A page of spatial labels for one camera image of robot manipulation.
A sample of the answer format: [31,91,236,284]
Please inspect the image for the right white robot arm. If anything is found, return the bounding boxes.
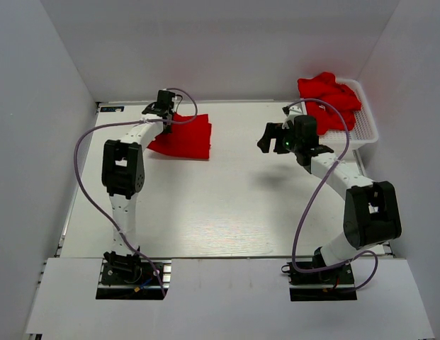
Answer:
[256,115,402,273]

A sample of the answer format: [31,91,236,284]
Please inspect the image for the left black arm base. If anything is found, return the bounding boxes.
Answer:
[96,260,171,301]

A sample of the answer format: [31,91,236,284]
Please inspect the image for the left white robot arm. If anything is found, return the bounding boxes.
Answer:
[101,89,176,254]

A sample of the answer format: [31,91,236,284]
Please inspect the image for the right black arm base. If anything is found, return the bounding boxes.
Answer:
[281,262,357,302]

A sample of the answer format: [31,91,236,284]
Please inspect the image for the red t shirt pile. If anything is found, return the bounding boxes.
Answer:
[298,72,361,135]

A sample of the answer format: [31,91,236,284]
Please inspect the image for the blue table label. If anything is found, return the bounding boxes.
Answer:
[99,106,125,113]

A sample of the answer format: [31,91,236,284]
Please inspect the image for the white plastic basket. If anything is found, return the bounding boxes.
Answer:
[301,77,378,152]

